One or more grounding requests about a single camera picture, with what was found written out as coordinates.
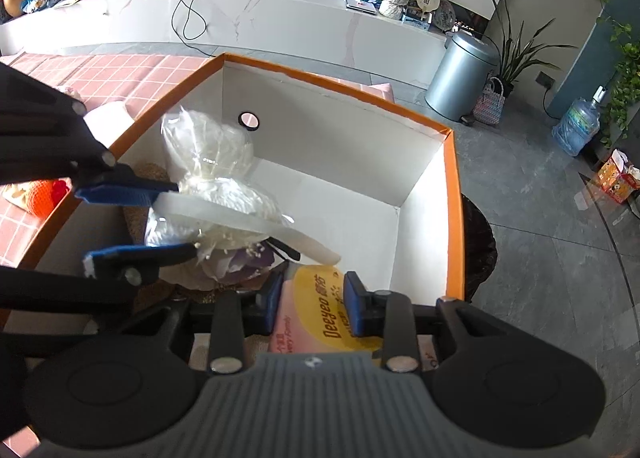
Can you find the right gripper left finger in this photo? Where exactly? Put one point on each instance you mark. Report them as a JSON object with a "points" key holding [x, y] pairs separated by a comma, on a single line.
{"points": [[239, 315]]}

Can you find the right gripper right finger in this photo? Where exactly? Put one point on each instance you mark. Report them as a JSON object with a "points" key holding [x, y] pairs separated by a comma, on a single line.
{"points": [[407, 330]]}

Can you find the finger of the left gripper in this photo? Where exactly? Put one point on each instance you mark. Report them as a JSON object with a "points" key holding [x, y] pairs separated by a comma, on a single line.
{"points": [[136, 265], [120, 186]]}

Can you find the white plastic bag bundle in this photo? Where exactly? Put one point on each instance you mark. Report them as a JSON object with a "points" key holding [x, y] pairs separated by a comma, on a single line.
{"points": [[191, 134]]}

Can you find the orange white storage box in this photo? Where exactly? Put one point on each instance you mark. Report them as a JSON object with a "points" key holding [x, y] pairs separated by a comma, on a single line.
{"points": [[371, 181]]}

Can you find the orange knitted ball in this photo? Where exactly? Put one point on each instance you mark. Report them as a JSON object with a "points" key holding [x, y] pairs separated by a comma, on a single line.
{"points": [[42, 197]]}

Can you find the pink checkered tablecloth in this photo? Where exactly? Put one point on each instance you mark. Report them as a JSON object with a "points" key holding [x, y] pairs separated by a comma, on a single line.
{"points": [[140, 83]]}

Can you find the woven pink basket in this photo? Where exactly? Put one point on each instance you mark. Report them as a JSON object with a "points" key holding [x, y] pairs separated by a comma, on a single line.
{"points": [[489, 106]]}

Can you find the grey metal trash can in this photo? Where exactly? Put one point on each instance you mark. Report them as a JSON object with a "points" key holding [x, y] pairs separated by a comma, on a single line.
{"points": [[461, 76]]}

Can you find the white marble tv cabinet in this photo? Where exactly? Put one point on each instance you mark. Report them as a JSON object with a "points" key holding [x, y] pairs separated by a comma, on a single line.
{"points": [[321, 30]]}

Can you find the orange snack box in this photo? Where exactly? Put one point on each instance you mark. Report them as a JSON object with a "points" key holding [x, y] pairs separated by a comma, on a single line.
{"points": [[618, 177]]}

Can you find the blue water jug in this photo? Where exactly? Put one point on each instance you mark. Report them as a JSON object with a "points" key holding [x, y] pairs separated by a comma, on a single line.
{"points": [[579, 124]]}

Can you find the tall leafy floor plant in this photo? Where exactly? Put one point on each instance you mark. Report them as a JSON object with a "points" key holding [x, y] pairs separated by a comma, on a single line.
{"points": [[517, 52]]}

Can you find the bushy green corner plant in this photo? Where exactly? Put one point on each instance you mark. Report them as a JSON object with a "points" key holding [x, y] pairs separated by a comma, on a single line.
{"points": [[623, 87]]}

